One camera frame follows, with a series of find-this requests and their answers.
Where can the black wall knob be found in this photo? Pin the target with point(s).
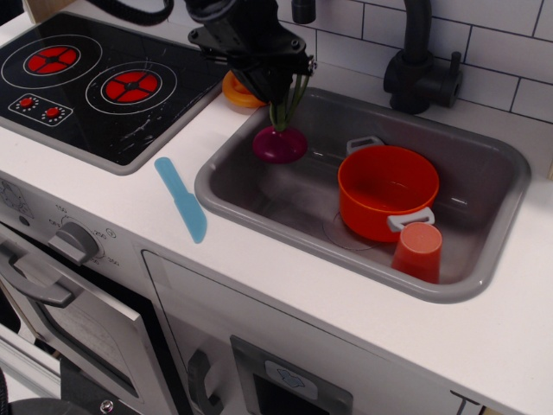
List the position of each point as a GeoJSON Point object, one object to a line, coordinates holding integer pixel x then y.
{"type": "Point", "coordinates": [303, 11]}

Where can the purple toy beet green stems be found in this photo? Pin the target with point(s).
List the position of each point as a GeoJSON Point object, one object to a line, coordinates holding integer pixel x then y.
{"type": "Point", "coordinates": [280, 143]}

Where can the grey oven knob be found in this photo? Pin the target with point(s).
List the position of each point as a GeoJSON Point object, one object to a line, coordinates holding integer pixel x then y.
{"type": "Point", "coordinates": [74, 243]}

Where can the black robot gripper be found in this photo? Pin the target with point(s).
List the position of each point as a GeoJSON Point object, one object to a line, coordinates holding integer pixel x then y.
{"type": "Point", "coordinates": [249, 37]}

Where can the orange toy pot grey handles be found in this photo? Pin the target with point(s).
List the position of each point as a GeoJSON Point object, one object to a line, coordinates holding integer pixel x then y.
{"type": "Point", "coordinates": [383, 188]}

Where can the toy oven door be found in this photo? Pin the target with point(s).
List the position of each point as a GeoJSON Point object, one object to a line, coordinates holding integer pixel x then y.
{"type": "Point", "coordinates": [95, 331]}

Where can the black toy faucet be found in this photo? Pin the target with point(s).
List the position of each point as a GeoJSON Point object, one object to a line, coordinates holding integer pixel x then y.
{"type": "Point", "coordinates": [412, 78]}

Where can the black toy stove top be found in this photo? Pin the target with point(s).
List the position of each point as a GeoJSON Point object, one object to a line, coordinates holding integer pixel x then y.
{"type": "Point", "coordinates": [109, 96]}

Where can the orange plastic cup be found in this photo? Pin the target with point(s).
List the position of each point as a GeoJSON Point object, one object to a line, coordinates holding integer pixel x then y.
{"type": "Point", "coordinates": [419, 251]}

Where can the blue plastic toy knife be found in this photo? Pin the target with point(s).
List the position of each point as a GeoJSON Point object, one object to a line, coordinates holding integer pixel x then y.
{"type": "Point", "coordinates": [185, 202]}

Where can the white cabinet door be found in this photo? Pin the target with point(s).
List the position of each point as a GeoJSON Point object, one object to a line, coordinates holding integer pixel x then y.
{"type": "Point", "coordinates": [265, 361]}

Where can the grey cabinet door handle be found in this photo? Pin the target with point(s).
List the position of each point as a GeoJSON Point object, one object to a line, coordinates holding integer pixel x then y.
{"type": "Point", "coordinates": [198, 369]}

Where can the grey toy sink basin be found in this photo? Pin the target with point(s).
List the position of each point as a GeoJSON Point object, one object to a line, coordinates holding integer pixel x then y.
{"type": "Point", "coordinates": [482, 184]}

